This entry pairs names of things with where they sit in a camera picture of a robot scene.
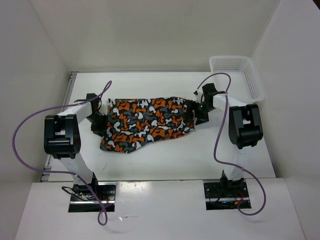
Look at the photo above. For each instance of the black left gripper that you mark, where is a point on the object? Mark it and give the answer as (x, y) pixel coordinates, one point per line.
(101, 130)

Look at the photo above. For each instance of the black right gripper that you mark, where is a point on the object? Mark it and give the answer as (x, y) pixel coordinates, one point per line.
(201, 118)

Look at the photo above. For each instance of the orange black camouflage shorts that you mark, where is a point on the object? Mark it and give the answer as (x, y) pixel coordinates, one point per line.
(134, 123)

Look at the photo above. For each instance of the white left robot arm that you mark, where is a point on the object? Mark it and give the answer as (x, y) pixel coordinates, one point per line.
(62, 139)

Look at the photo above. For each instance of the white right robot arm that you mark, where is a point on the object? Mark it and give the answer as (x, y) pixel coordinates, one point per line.
(244, 130)

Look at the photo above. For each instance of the white perforated plastic basket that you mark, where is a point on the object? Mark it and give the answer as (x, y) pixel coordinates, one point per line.
(246, 84)

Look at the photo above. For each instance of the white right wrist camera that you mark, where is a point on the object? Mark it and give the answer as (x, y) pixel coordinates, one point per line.
(199, 96)

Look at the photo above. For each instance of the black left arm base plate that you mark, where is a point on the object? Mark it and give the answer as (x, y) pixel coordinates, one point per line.
(83, 201)

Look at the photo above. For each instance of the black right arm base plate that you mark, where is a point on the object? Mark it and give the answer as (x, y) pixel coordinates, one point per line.
(226, 194)

